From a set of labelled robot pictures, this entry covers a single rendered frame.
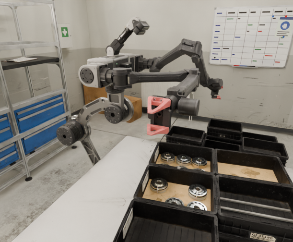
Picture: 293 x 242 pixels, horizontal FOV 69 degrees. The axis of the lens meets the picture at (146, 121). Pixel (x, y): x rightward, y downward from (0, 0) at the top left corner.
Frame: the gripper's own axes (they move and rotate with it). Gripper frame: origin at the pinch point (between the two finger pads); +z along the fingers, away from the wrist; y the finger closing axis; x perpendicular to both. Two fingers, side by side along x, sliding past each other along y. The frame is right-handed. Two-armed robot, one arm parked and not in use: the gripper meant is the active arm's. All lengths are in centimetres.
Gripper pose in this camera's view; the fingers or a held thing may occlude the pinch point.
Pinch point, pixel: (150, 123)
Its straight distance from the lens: 57.4
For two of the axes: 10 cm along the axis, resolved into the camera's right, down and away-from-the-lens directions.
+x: -9.3, -1.6, 3.3
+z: -3.7, 3.5, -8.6
